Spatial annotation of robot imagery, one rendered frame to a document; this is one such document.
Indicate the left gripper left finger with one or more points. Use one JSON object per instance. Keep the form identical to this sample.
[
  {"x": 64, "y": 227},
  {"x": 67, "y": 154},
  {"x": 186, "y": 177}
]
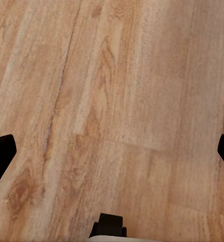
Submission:
[{"x": 7, "y": 152}]

